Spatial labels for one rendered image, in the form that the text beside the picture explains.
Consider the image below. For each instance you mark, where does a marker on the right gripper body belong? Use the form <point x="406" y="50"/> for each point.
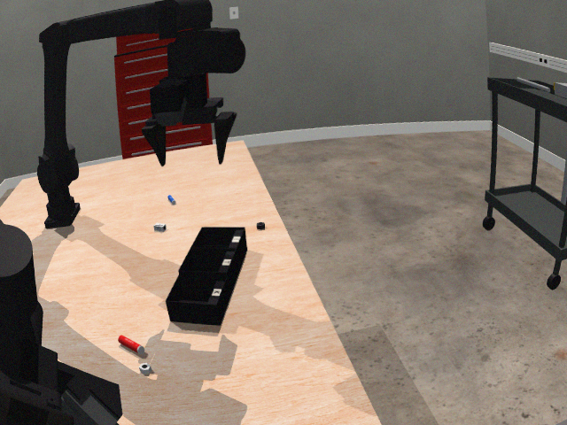
<point x="10" y="347"/>

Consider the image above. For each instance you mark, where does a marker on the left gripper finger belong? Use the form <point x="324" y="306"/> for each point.
<point x="222" y="131"/>
<point x="151" y="133"/>

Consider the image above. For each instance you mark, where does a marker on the red battery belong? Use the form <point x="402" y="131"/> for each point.
<point x="131" y="344"/>

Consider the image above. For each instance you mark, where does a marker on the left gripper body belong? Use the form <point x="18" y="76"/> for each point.
<point x="206" y="114"/>

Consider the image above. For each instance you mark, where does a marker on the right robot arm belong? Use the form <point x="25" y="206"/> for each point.
<point x="91" y="400"/>

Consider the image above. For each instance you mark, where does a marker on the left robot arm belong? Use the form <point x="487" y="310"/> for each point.
<point x="213" y="50"/>

